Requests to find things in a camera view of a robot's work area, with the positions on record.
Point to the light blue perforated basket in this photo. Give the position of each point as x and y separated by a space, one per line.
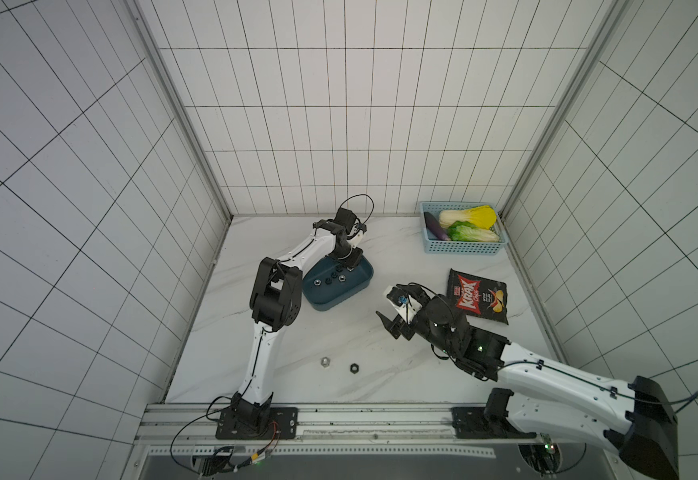
431 244

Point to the black red chips bag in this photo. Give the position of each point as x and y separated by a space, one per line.
478 296

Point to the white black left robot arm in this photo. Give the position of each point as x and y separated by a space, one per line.
277 296

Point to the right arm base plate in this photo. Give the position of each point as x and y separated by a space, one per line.
489 422

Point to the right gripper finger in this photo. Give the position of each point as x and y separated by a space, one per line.
397 327
411 291

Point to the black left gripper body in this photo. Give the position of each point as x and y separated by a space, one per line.
347 255

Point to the green lettuce toy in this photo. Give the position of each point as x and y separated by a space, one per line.
464 231

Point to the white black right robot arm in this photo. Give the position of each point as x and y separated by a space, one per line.
539 396

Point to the aluminium mounting rail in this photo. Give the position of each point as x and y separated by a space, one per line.
192 430

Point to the yellow napa cabbage toy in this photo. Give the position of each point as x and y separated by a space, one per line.
483 216

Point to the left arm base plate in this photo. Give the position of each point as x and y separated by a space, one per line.
257 424

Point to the purple eggplant toy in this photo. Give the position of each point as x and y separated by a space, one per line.
434 227

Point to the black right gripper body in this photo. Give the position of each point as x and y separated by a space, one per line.
403 321

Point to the dark teal storage box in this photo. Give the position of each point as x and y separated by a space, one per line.
325 296

